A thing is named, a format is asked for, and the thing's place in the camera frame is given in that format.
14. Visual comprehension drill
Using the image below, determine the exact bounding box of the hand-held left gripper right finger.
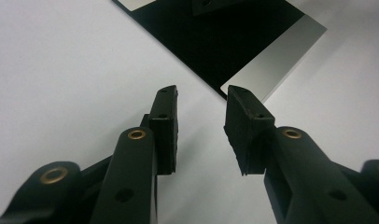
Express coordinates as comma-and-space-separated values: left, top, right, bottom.
223, 84, 379, 224

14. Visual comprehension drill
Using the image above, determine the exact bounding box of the white paper sheet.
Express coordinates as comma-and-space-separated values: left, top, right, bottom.
0, 0, 379, 224

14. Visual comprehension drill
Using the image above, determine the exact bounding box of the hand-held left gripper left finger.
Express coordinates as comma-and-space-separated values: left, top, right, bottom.
89, 84, 179, 224

